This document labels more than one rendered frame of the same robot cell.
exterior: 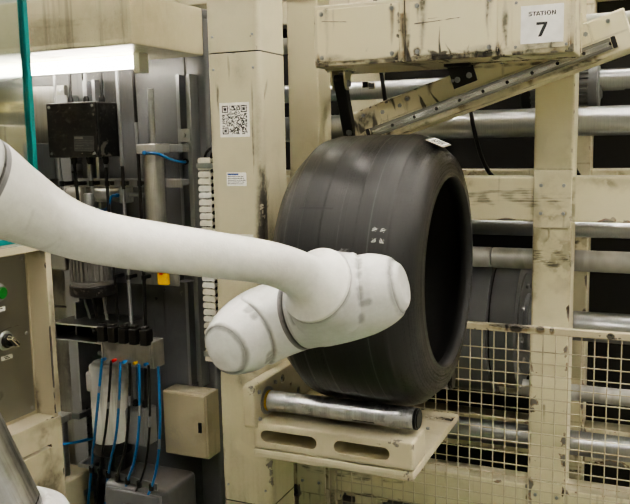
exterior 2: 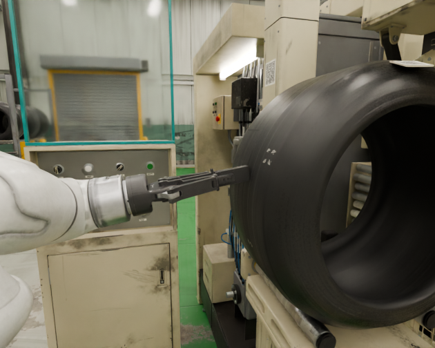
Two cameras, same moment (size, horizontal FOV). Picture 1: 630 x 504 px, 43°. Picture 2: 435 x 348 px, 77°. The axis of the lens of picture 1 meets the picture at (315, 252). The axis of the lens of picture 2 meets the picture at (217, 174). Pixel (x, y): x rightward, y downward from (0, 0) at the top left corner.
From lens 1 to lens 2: 1.15 m
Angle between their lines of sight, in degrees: 51
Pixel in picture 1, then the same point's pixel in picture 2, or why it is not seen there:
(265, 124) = (286, 73)
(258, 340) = not seen: outside the picture
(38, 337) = not seen: hidden behind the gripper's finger
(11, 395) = (155, 214)
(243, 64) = (275, 31)
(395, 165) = (320, 88)
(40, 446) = (161, 242)
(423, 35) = not seen: outside the picture
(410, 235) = (300, 160)
